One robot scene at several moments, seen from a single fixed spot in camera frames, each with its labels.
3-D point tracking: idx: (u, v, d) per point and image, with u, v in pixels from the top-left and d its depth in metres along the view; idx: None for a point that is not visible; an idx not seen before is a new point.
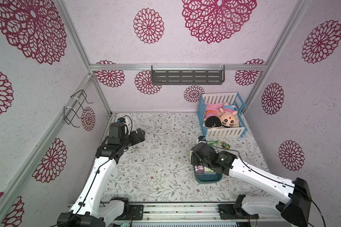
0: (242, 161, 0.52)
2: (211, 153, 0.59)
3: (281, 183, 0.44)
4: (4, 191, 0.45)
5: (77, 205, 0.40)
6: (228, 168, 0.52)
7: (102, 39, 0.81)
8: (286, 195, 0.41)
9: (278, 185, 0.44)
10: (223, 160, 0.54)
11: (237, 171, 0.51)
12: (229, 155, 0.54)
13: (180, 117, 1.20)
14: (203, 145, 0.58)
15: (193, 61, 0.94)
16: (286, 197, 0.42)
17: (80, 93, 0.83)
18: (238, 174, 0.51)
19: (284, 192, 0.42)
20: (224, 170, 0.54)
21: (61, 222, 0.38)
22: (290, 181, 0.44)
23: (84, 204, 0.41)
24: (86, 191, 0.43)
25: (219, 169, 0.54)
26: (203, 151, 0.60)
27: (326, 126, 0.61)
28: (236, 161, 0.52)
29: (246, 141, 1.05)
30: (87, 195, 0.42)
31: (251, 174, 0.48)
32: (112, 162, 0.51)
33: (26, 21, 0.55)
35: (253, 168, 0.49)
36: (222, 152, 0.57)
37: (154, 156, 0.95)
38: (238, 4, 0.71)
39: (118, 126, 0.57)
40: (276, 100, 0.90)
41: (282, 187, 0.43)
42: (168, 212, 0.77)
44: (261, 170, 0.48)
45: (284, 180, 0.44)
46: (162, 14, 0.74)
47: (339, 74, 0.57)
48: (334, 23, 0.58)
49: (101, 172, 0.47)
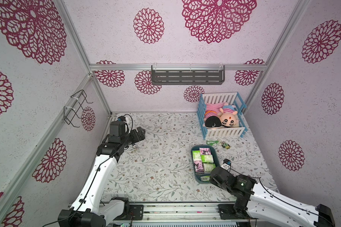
0: (263, 187, 0.53)
2: (229, 178, 0.61)
3: (304, 210, 0.45)
4: (4, 191, 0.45)
5: (78, 202, 0.41)
6: (249, 194, 0.53)
7: (102, 39, 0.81)
8: (311, 222, 0.42)
9: (302, 213, 0.45)
10: (243, 185, 0.55)
11: (258, 197, 0.51)
12: (248, 179, 0.56)
13: (180, 117, 1.20)
14: (221, 169, 0.61)
15: (193, 61, 0.94)
16: (311, 225, 0.42)
17: (80, 93, 0.83)
18: (261, 200, 0.52)
19: (309, 219, 0.43)
20: (245, 194, 0.55)
21: (61, 219, 0.38)
22: (314, 208, 0.45)
23: (84, 200, 0.41)
24: (87, 188, 0.43)
25: (240, 194, 0.55)
26: (221, 176, 0.61)
27: (326, 125, 0.62)
28: (255, 186, 0.54)
29: (246, 141, 1.05)
30: (87, 192, 0.42)
31: (273, 200, 0.49)
32: (112, 161, 0.51)
33: (26, 21, 0.55)
35: (274, 194, 0.50)
36: (241, 175, 0.58)
37: (154, 156, 0.95)
38: (238, 4, 0.71)
39: (119, 125, 0.58)
40: (276, 100, 0.90)
41: (306, 215, 0.44)
42: (168, 212, 0.77)
44: (283, 196, 0.49)
45: (308, 207, 0.45)
46: (162, 14, 0.74)
47: (339, 74, 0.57)
48: (334, 23, 0.58)
49: (101, 170, 0.47)
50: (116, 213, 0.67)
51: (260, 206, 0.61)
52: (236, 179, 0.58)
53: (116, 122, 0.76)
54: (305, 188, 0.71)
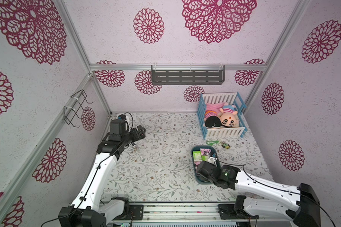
0: (246, 174, 0.52)
2: (214, 170, 0.60)
3: (286, 191, 0.45)
4: (4, 191, 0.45)
5: (78, 199, 0.41)
6: (233, 183, 0.53)
7: (102, 39, 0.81)
8: (294, 203, 0.42)
9: (285, 194, 0.44)
10: (226, 175, 0.54)
11: (242, 184, 0.51)
12: (231, 169, 0.55)
13: (180, 117, 1.20)
14: (206, 162, 0.60)
15: (193, 61, 0.94)
16: (294, 205, 0.42)
17: (80, 93, 0.83)
18: (244, 187, 0.52)
19: (292, 199, 0.43)
20: (229, 184, 0.55)
21: (62, 217, 0.38)
22: (295, 188, 0.45)
23: (85, 198, 0.41)
24: (87, 186, 0.43)
25: (225, 185, 0.54)
26: (206, 170, 0.61)
27: (326, 125, 0.62)
28: (238, 174, 0.53)
29: (246, 141, 1.05)
30: (88, 190, 0.42)
31: (256, 185, 0.49)
32: (112, 158, 0.51)
33: (26, 21, 0.55)
35: (257, 179, 0.50)
36: (225, 166, 0.57)
37: (154, 156, 0.95)
38: (238, 4, 0.71)
39: (119, 122, 0.58)
40: (276, 100, 0.90)
41: (288, 196, 0.44)
42: (168, 212, 0.77)
44: (265, 180, 0.49)
45: (290, 188, 0.45)
46: (162, 14, 0.74)
47: (339, 75, 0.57)
48: (334, 23, 0.58)
49: (102, 168, 0.47)
50: (116, 212, 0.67)
51: (253, 201, 0.62)
52: (221, 170, 0.57)
53: (116, 120, 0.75)
54: None
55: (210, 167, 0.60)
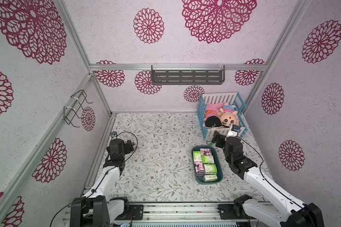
0: (259, 170, 0.55)
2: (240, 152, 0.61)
3: (289, 199, 0.45)
4: (4, 191, 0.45)
5: (90, 192, 0.46)
6: (244, 171, 0.56)
7: (102, 39, 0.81)
8: (289, 209, 0.42)
9: (285, 200, 0.44)
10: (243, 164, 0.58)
11: (251, 176, 0.54)
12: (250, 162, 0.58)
13: (180, 117, 1.20)
14: (240, 144, 0.58)
15: (193, 61, 0.94)
16: (288, 212, 0.42)
17: (80, 93, 0.83)
18: (251, 179, 0.54)
19: (289, 206, 0.43)
20: (240, 172, 0.59)
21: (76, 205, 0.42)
22: (302, 202, 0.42)
23: (95, 190, 0.47)
24: (97, 184, 0.50)
25: (236, 171, 0.59)
26: (234, 148, 0.61)
27: (326, 125, 0.62)
28: (253, 168, 0.56)
29: (246, 141, 1.05)
30: (98, 186, 0.49)
31: (264, 182, 0.51)
32: (117, 170, 0.60)
33: (26, 21, 0.55)
35: (267, 178, 0.52)
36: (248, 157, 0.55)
37: (154, 156, 0.95)
38: (238, 4, 0.71)
39: (118, 142, 0.67)
40: (277, 100, 0.89)
41: (287, 203, 0.44)
42: (168, 212, 0.77)
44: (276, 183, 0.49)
45: (295, 199, 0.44)
46: (162, 14, 0.74)
47: (339, 75, 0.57)
48: (334, 23, 0.58)
49: (108, 174, 0.55)
50: (117, 211, 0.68)
51: (255, 203, 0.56)
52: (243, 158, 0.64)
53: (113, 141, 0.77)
54: (305, 188, 0.71)
55: (237, 151, 0.60)
